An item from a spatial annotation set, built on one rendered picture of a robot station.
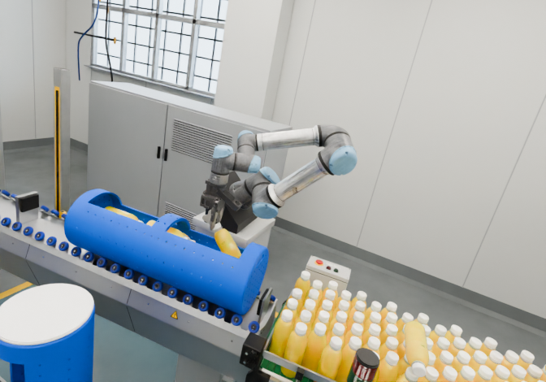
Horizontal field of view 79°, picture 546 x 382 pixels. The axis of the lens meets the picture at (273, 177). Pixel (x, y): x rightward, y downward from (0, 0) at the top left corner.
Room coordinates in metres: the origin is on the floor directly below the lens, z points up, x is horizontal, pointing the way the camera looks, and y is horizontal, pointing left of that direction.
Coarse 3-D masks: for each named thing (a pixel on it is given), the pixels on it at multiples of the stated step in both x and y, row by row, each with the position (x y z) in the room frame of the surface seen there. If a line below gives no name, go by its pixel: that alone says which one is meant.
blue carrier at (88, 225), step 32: (96, 192) 1.39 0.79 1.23; (64, 224) 1.27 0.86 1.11; (96, 224) 1.24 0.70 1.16; (128, 224) 1.23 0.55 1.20; (160, 224) 1.24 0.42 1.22; (128, 256) 1.18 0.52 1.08; (160, 256) 1.14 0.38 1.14; (192, 256) 1.13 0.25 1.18; (224, 256) 1.12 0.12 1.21; (256, 256) 1.13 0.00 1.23; (192, 288) 1.10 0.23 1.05; (224, 288) 1.06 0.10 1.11; (256, 288) 1.20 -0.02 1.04
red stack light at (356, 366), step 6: (354, 360) 0.71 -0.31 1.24; (354, 366) 0.70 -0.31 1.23; (360, 366) 0.69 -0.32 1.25; (354, 372) 0.69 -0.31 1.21; (360, 372) 0.68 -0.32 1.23; (366, 372) 0.68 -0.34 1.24; (372, 372) 0.68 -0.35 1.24; (360, 378) 0.68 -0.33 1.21; (366, 378) 0.68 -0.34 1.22; (372, 378) 0.68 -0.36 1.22
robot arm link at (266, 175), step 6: (264, 168) 1.53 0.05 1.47; (270, 168) 1.57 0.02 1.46; (258, 174) 1.52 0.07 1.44; (264, 174) 1.50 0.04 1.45; (270, 174) 1.51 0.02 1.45; (246, 180) 1.55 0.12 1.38; (252, 180) 1.52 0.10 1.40; (258, 180) 1.49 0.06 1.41; (264, 180) 1.49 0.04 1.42; (270, 180) 1.49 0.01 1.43; (276, 180) 1.52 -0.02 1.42; (252, 186) 1.50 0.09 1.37
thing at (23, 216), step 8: (32, 192) 1.55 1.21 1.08; (16, 200) 1.47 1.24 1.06; (24, 200) 1.48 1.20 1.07; (32, 200) 1.52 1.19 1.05; (16, 208) 1.47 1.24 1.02; (24, 208) 1.48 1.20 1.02; (32, 208) 1.52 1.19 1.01; (16, 216) 1.47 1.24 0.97; (24, 216) 1.49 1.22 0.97; (32, 216) 1.54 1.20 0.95
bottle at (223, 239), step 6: (222, 228) 1.28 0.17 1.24; (216, 234) 1.26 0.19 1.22; (222, 234) 1.25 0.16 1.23; (228, 234) 1.27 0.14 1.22; (216, 240) 1.25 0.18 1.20; (222, 240) 1.24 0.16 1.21; (228, 240) 1.25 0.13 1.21; (222, 246) 1.24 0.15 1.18; (228, 246) 1.24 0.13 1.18; (234, 246) 1.25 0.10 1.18; (222, 252) 1.24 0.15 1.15; (228, 252) 1.23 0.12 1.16; (234, 252) 1.24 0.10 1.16
